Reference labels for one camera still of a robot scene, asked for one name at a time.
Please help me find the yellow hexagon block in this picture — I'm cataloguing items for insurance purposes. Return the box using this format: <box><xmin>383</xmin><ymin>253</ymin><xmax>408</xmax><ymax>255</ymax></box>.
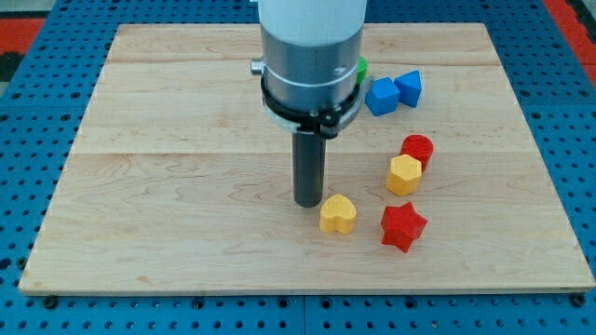
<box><xmin>386</xmin><ymin>154</ymin><xmax>422</xmax><ymax>195</ymax></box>

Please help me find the light wooden board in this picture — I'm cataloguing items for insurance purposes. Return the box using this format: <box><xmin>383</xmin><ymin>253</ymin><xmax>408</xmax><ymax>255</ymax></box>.
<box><xmin>19</xmin><ymin>23</ymin><xmax>595</xmax><ymax>296</ymax></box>

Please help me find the black cable around wrist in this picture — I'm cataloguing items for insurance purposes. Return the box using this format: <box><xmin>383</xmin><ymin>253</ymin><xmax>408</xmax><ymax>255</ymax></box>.
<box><xmin>259</xmin><ymin>74</ymin><xmax>362</xmax><ymax>141</ymax></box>

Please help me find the blue triangle block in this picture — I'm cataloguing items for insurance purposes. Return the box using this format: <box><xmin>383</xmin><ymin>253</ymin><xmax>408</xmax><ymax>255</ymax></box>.
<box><xmin>393</xmin><ymin>70</ymin><xmax>423</xmax><ymax>108</ymax></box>

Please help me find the yellow heart block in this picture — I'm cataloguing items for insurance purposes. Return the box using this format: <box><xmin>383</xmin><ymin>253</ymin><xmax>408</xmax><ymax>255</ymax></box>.
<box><xmin>319</xmin><ymin>194</ymin><xmax>358</xmax><ymax>234</ymax></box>

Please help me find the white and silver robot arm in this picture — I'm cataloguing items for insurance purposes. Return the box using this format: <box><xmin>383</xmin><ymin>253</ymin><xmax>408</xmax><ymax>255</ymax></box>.
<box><xmin>251</xmin><ymin>0</ymin><xmax>371</xmax><ymax>139</ymax></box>

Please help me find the blue cube block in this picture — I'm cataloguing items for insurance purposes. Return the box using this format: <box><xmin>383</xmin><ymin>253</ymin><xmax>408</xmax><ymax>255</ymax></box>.
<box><xmin>365</xmin><ymin>77</ymin><xmax>400</xmax><ymax>116</ymax></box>

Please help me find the red cylinder block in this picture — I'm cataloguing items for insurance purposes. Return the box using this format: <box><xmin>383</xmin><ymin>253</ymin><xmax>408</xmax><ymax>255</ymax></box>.
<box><xmin>400</xmin><ymin>134</ymin><xmax>434</xmax><ymax>172</ymax></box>

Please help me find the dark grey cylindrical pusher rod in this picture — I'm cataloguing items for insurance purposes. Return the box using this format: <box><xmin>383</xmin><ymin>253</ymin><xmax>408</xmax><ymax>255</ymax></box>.
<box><xmin>292</xmin><ymin>133</ymin><xmax>326</xmax><ymax>208</ymax></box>

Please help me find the red star block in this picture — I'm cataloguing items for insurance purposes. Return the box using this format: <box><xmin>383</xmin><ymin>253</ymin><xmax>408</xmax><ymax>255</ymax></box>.
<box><xmin>381</xmin><ymin>202</ymin><xmax>427</xmax><ymax>253</ymax></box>

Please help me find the green block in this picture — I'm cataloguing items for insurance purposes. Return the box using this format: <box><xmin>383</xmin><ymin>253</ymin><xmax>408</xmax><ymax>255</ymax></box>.
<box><xmin>357</xmin><ymin>57</ymin><xmax>368</xmax><ymax>85</ymax></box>

